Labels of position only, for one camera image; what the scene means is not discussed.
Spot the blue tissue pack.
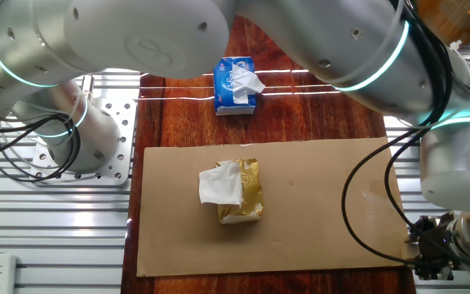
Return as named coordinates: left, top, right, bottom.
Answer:
left=212, top=56, right=267, bottom=117

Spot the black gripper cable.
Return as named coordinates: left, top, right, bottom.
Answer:
left=340, top=134, right=423, bottom=266
left=384, top=0, right=470, bottom=274

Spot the grey base cable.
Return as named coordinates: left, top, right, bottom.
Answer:
left=80, top=74, right=95, bottom=101

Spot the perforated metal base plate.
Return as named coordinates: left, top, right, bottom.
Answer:
left=29, top=96, right=137, bottom=188

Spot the brown cardboard sheet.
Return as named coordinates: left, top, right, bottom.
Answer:
left=135, top=136, right=410, bottom=278

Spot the black base cable bundle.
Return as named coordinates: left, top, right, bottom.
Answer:
left=0, top=113, right=82, bottom=184

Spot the gold tissue pack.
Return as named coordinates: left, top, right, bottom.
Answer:
left=198, top=158, right=266, bottom=225

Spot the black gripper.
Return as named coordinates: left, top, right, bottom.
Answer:
left=407, top=215, right=461, bottom=282

